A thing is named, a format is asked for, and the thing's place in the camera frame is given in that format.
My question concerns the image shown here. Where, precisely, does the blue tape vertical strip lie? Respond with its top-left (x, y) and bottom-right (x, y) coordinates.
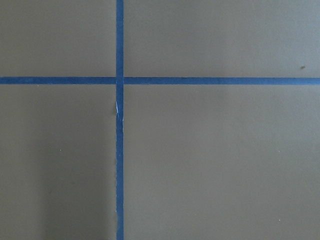
top-left (116, 0), bottom-right (125, 240)

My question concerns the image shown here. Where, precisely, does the blue tape horizontal strip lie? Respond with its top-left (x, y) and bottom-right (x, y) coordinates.
top-left (0, 76), bottom-right (320, 86)

